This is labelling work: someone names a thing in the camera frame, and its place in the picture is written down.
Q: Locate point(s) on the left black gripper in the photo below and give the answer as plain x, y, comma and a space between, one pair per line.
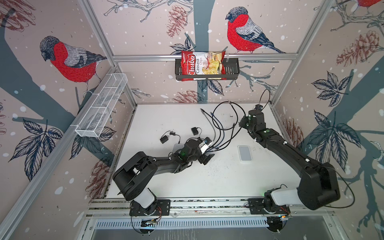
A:
205, 159

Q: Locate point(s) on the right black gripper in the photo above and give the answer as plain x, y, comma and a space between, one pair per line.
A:
243, 120

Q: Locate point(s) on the black power adapter with cord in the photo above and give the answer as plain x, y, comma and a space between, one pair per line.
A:
165, 137

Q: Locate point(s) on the white network switch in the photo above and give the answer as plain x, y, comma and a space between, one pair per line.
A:
177, 148
245, 154

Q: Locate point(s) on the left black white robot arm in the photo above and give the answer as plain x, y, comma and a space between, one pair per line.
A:
133, 177

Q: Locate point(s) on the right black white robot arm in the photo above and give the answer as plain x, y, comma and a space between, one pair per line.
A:
318, 186

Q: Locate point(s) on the red cassava chips bag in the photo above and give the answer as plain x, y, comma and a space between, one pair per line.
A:
201, 63

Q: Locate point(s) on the black wall basket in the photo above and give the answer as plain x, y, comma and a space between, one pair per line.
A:
230, 65

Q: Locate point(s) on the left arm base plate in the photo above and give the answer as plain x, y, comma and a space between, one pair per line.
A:
157, 208

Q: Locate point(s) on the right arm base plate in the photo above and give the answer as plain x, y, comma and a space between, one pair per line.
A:
262, 206

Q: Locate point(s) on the aluminium mounting rail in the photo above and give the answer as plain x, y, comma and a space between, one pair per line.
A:
200, 208

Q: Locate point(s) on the white wire mesh shelf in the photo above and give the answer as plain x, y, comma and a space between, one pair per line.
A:
99, 112

